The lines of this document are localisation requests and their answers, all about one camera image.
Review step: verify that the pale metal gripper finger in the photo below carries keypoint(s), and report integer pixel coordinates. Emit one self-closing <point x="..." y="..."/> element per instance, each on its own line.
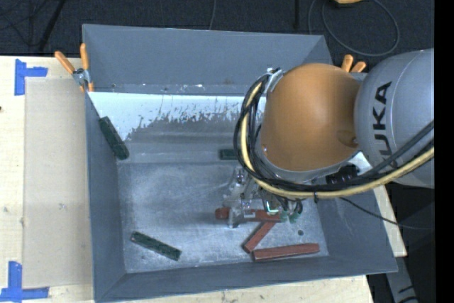
<point x="237" y="216"/>
<point x="234" y="188"/>

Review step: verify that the red-brown flat block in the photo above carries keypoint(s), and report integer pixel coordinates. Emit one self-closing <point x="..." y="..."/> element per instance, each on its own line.
<point x="264" y="215"/>
<point x="285" y="252"/>
<point x="258" y="237"/>

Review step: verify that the dark green flat block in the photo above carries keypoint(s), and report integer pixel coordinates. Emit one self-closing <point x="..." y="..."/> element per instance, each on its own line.
<point x="156" y="246"/>
<point x="113" y="137"/>
<point x="227" y="154"/>

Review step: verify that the grey metal bin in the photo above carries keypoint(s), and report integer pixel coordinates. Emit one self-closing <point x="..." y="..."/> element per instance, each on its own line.
<point x="184" y="195"/>

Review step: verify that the pale flat board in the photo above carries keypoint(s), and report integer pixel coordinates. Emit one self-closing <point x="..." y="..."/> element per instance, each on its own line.
<point x="56" y="188"/>

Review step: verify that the black cylinder on white bracket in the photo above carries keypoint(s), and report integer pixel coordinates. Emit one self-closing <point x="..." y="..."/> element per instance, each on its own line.
<point x="342" y="174"/>

